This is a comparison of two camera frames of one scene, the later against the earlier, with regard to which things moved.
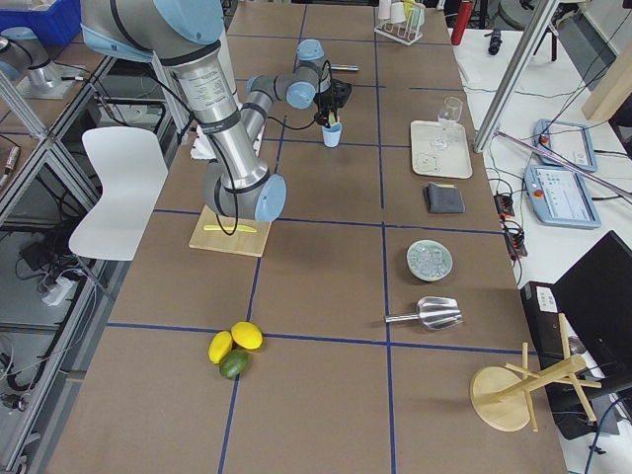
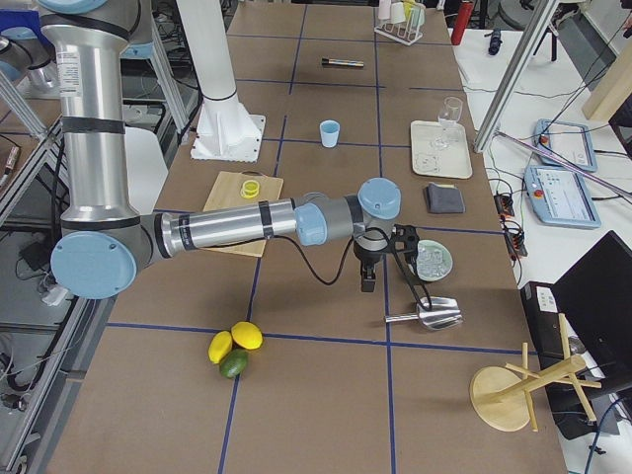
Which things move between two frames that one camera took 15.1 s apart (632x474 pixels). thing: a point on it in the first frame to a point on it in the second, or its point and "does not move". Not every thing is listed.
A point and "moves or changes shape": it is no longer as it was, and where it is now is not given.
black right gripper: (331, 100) to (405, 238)
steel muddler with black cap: (344, 67) moves or changes shape
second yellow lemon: (219, 345) does not move
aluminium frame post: (515, 75) does not move
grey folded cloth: (443, 198) does not move
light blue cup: (332, 134) does not move
